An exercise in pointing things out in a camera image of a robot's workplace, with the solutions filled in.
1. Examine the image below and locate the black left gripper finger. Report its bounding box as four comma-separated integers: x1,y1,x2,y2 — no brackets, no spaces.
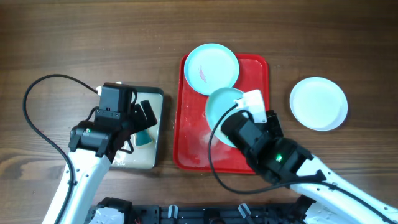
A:
132,104,148,134
141,100,157,128

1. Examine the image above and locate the yellow green scrubbing sponge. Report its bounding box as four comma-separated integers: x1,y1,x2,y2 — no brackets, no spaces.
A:
134,130,154,148

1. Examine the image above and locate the white cleaned plate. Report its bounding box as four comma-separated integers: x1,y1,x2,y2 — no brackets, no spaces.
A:
289,77,348,131

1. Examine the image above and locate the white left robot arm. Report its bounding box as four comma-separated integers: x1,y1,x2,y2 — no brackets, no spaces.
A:
60,124,160,223

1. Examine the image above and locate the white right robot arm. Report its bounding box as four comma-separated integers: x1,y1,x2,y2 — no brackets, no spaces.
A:
221,110,397,223

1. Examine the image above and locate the red plastic serving tray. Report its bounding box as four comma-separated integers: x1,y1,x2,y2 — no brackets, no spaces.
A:
173,53,269,174

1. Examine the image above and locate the dark metal soapy water pan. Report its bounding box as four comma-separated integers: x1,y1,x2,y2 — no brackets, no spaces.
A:
111,86,164,169

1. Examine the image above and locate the light blue plate red stain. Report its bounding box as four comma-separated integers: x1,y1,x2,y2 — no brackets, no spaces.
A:
183,43,239,96

